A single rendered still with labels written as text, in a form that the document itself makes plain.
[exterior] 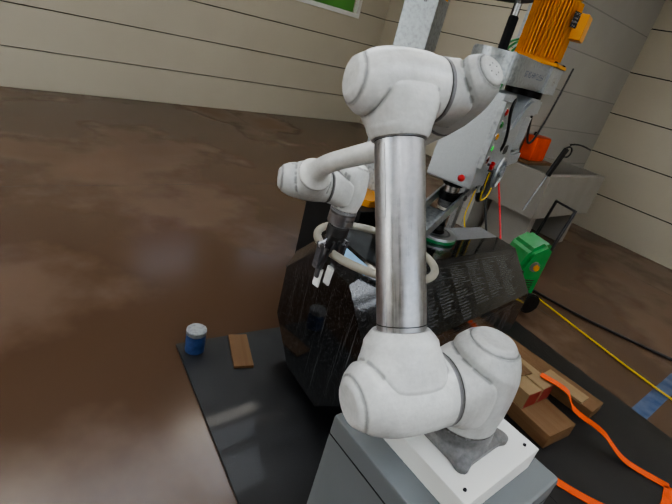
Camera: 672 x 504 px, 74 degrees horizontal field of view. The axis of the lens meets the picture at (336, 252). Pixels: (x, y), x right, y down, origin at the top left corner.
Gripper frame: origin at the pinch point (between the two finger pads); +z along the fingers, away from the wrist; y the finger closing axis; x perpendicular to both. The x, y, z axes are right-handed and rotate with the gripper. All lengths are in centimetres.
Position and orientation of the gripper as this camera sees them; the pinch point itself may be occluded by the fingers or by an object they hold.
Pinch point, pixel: (322, 276)
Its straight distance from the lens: 157.3
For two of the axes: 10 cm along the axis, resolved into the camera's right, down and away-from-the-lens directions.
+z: -2.8, 8.8, 3.8
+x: -6.3, -4.7, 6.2
